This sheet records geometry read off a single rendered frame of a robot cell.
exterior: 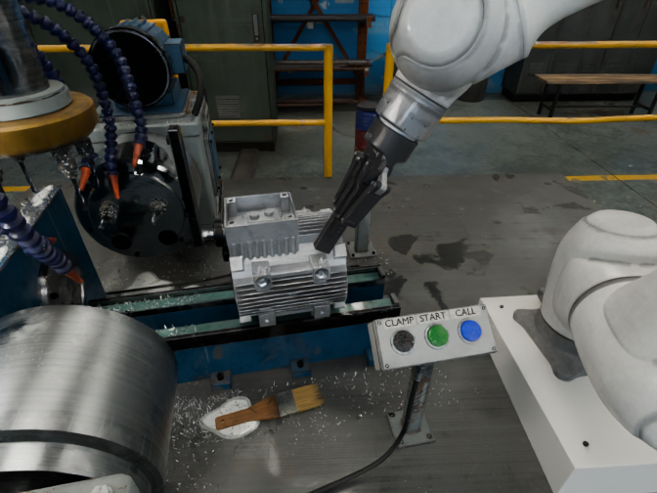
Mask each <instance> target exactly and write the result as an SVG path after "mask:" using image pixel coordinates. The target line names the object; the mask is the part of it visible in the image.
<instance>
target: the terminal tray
mask: <svg viewBox="0 0 657 493"><path fill-rule="evenodd" d="M254 210H255V211H254ZM259 210H260V211H259ZM277 210H278V211H279V212H277ZM261 211H262V212H261ZM242 214H243V215H244V217H243V218H242V217H241V216H242ZM239 215H240V216H239ZM278 216H279V217H278ZM280 216H281V217H282V216H283V218H281V217H280ZM277 217H278V218H279V219H278V218H277ZM280 219H281V220H280ZM243 221H245V223H244V224H243ZM224 228H225V234H226V240H227V245H228V249H229V254H230V257H232V256H240V255H241V256H242V258H243V261H245V259H246V258H248V259H249V260H252V259H253V257H256V259H260V256H263V257H264V258H267V257H268V255H271V257H274V256H275V254H277V255H278V256H282V253H284V254H285V255H289V253H290V252H292V254H293V255H295V254H296V252H297V251H299V241H298V239H299V233H298V218H297V215H296V211H295V208H294V205H293V201H292V198H291V194H290V192H282V193H273V194H263V195H253V196H243V197H233V198H224Z"/></svg>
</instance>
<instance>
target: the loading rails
mask: <svg viewBox="0 0 657 493"><path fill-rule="evenodd" d="M347 280H348V281H347V284H348V286H347V288H348V290H347V296H346V297H347V299H346V301H345V305H346V306H345V307H342V308H336V309H333V308H332V304H331V305H330V316H329V317H323V318H317V319H315V318H314V316H311V315H310V311H309V312H302V313H295V314H289V315H283V316H277V317H276V323H277V324H276V325H273V326H266V327H260V326H259V319H258V315H256V316H252V321H251V322H246V323H240V316H239V311H238V308H237V303H236V298H235V292H234V285H233V283H226V284H218V285H209V286H201V287H193V288H185V289H178V290H170V291H155V292H147V293H139V294H131V295H123V296H115V297H107V298H99V299H91V300H89V301H88V305H89V306H91V307H98V306H99V304H100V305H101V306H102V307H100V306H99V307H98V308H102V309H109V310H110V311H113V312H117V313H118V312H119V310H120V312H119V313H120V314H123V315H124V312H125V311H126V310H130V314H131V318H133V319H135V320H137V321H139V322H141V323H143V324H145V325H146V326H148V327H150V328H151V329H153V330H154V331H156V330H157V333H158V334H159V335H160V336H163V339H164V340H165V341H166V342H167V343H168V344H169V346H170V347H171V349H172V350H173V352H174V354H175V356H176V359H177V363H178V379H177V383H184V382H190V381H202V380H208V379H210V388H211V391H219V390H225V389H231V388H232V375H238V374H245V373H251V372H257V371H264V370H270V369H276V368H282V367H288V366H290V368H291V375H292V378H293V379H296V378H302V377H308V376H311V375H312V371H311V365H310V363H313V362H319V361H326V360H331V359H337V358H344V357H350V356H356V355H362V354H365V356H366V359H367V362H368V365H369V366H374V361H373V356H372V346H371V340H370V335H369V329H368V323H370V322H371V321H372V320H377V319H384V318H391V317H398V316H400V312H401V305H400V304H399V300H398V298H397V296H396V294H395V293H391V294H390V298H383V293H384V284H385V273H384V271H383V269H382V267H381V265H380V264H375V265H368V266H360V267H352V268H347ZM167 294H168V295H169V296H170V297H169V296H168V295H167ZM194 294H195V295H194ZM198 295H199V296H198ZM191 296H193V297H191ZM160 297H161V300H160ZM167 297H168V298H167ZM175 297H176V298H178V297H180V298H179V300H177V299H176V298H175ZM183 297H185V299H184V298H183ZM165 298H167V299H166V300H165ZM189 298H190V299H195V300H189ZM196 298H197V299H196ZM144 299H146V300H144ZM154 299H155V301H156V302H157V303H158V304H156V303H152V304H151V302H153V301H154ZM181 299H182V300H183V302H182V301H181ZM136 300H137V301H136ZM139 300H140V301H139ZM149 300H150V302H147V301H149ZM187 300H188V301H187ZM129 301H130V302H131V304H130V303H129ZM135 301H136V302H135ZM167 301H168V302H167ZM125 302H128V305H127V303H125ZM146 302H147V303H146ZM174 302H175V303H174ZM178 302H179V305H178ZM195 302H196V303H195ZM98 303H99V304H98ZM134 303H135V304H134ZM170 303H173V304H174V305H172V304H170ZM181 303H182V304H181ZM116 304H117V305H116ZM124 304H125V305H124ZM137 304H138V305H137ZM97 305H98V306H97ZM118 305H119V307H120V309H119V307H118ZM129 305H130V307H129ZM131 305H132V306H133V307H135V308H134V311H132V310H133V307H132V306H131ZM142 305H143V306H142ZM144 305H145V306H144ZM147 305H148V306H147ZM163 305H164V306H166V307H164V306H163ZM168 305H169V306H168ZM152 306H153V307H154V308H152ZM158 306H159V307H158ZM162 306H163V307H162ZM167 306H168V307H167ZM131 307H132V309H131ZM146 307H148V308H146ZM155 307H156V308H155ZM115 308H117V309H119V310H118V311H116V310H115ZM113 309H114V310H113ZM123 309H124V311H123ZM121 310H122V311H121ZM185 324H186V325H187V326H186V325H185ZM164 325H165V327H166V329H165V328H164ZM172 325H173V326H174V327H175V329H174V330H173V331H172V329H173V327H172ZM191 325H192V326H191ZM194 325H196V330H197V331H196V332H195V330H194V328H195V326H194ZM186 328H188V330H186ZM169 329H170V331H169ZM183 329H184V330H183ZM160 330H161V331H160ZM176 330H177V331H176ZM163 332H164V333H163ZM175 332H178V333H175ZM186 332H187V333H186ZM180 333H181V334H180ZM184 333H185V334H184ZM171 334H173V335H174V336H173V335H171ZM176 334H177V335H176ZM169 335H171V336H169ZM175 335H176V336H175Z"/></svg>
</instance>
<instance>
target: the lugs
mask: <svg viewBox="0 0 657 493"><path fill-rule="evenodd" d="M332 253H333V259H340V258H345V257H347V250H346V244H345V243H342V244H336V245H335V246H334V248H333V249H332ZM229 260H230V268H231V272H232V273H236V272H243V271H244V266H243V258H242V256H241V255H240V256H232V257H229ZM345 306H346V305H345V302H338V303H333V304H332V308H333V309H336V308H342V307H345ZM251 321H252V316H246V317H240V323H246V322H251Z"/></svg>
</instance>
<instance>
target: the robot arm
mask: <svg viewBox="0 0 657 493"><path fill-rule="evenodd" d="M600 1H602V0H397V1H396V3H395V6H394V9H393V11H392V15H391V19H390V25H389V43H390V49H391V54H392V57H393V60H394V62H395V64H396V66H397V68H398V70H397V72H396V74H395V76H394V78H393V79H392V80H391V81H390V84H389V86H388V88H387V89H386V91H385V93H384V95H383V96H382V98H381V100H380V101H379V103H378V105H377V106H376V108H375V110H376V112H377V113H378V114H379V115H380V117H379V116H376V117H375V119H374V121H373V122H372V125H371V126H370V128H369V130H368V131H367V133H366V135H365V139H366V141H367V142H368V144H369V145H368V146H367V147H366V148H365V150H364V151H363V152H360V151H358V150H357V151H356V152H355V154H354V156H353V159H352V162H351V164H350V167H349V169H348V171H347V173H346V175H345V177H344V179H343V181H342V183H341V185H340V187H339V189H338V192H337V193H336V195H335V197H334V200H333V202H332V203H333V204H335V207H334V209H333V212H334V213H332V215H331V216H330V218H329V219H328V222H327V223H326V225H325V226H324V228H323V230H322V231H321V233H320V234H319V236H318V238H317V239H316V240H315V241H314V243H313V245H314V248H315V249H316V250H318V251H321V252H324V253H327V254H330V252H331V251H332V249H333V248H334V246H335V245H336V243H337V241H338V240H339V238H340V237H341V235H342V234H343V232H344V231H345V229H346V228H347V226H349V227H352V228H356V227H357V225H358V224H359V223H360V222H361V221H362V220H363V219H364V218H365V216H366V215H367V214H368V213H369V212H370V211H371V210H372V208H373V207H374V206H375V205H376V204H377V203H378V202H379V201H380V199H382V198H383V197H385V196H386V195H387V194H389V193H390V191H391V187H390V186H388V185H386V184H387V178H388V177H389V176H390V174H391V172H392V169H393V167H394V165H395V164H396V163H398V162H400V163H404V162H406V161H407V160H408V158H409V157H410V155H411V154H412V152H413V151H414V149H415V148H416V146H417V145H418V142H417V141H416V140H419V141H422V142H423V141H426V140H427V138H428V137H429V135H430V134H431V133H432V131H433V130H434V128H435V127H436V125H437V124H438V122H439V121H440V119H441V118H442V117H443V116H444V115H445V113H446V111H447V109H448V108H449V107H450V105H451V104H452V103H453V102H454V101H455V100H456V99H457V98H458V97H459V96H461V95H462V94H463V93H464V92H465V91H466V90H467V89H468V88H469V87H470V86H471V85H472V84H476V83H478V82H480V81H482V80H483V79H485V78H487V77H489V76H491V75H493V74H494V73H496V72H498V71H500V70H502V69H504V68H506V67H509V66H511V65H513V64H514V63H516V62H518V61H520V60H522V59H524V58H527V57H528V56H529V53H530V51H531V49H532V47H533V45H534V44H535V42H536V41H537V39H538V38H539V37H540V35H541V34H542V33H543V32H544V31H545V30H547V29H548V28H549V27H550V26H552V25H553V24H555V23H556V22H559V21H560V20H562V19H564V18H566V17H568V16H570V15H572V14H574V13H576V12H578V11H580V10H582V9H585V8H587V7H588V6H590V5H593V4H595V3H597V2H600ZM397 77H398V78H397ZM537 295H538V298H539V300H540V302H541V304H542V305H541V307H540V308H538V309H516V310H515V311H514V312H513V316H512V318H513V320H514V321H515V322H517V323H518V324H519V325H520V326H521V327H522V328H523V329H524V330H525V331H526V333H527V334H528V335H529V337H530V338H531V339H532V341H534V343H535V344H536V345H537V347H538V348H539V349H540V351H541V352H542V353H543V355H544V356H545V357H546V359H547V360H548V362H549V363H550V365H551V368H552V371H553V374H554V375H555V376H556V377H557V378H558V379H560V380H562V381H572V380H574V379H576V378H579V377H585V376H588V377H589V379H590V381H591V384H592V386H593V388H594V390H595V392H596V393H597V395H598V397H599V398H600V400H601V401H602V403H603V404H604V406H605V407H606V408H607V410H608V411H609V412H610V413H611V414H612V416H613V417H614V418H615V419H616V420H617V421H618V422H619V423H620V424H621V425H622V426H623V427H624V428H625V429H626V430H627V431H628V432H629V433H630V434H631V435H633V436H634V437H636V438H639V439H640V440H642V441H643V442H644V443H646V444H647V445H649V446H650V447H652V448H653V449H655V450H656V451H657V224H656V223H655V222H654V221H653V220H651V219H649V218H647V217H645V216H643V215H640V214H637V213H633V212H628V211H623V210H614V209H606V210H599V211H596V212H594V213H592V214H590V215H588V216H585V217H583V218H582V219H581V220H579V221H578V222H577V223H576V224H575V225H574V226H573V227H572V228H571V229H570V230H569V231H568V232H567V234H566V235H565V236H564V238H563V239H562V241H561V242H560V244H559V246H558V248H557V251H556V253H555V255H554V258H553V261H552V263H551V265H550V268H549V272H548V275H547V281H546V286H545V287H544V288H540V289H539V290H538V293H537Z"/></svg>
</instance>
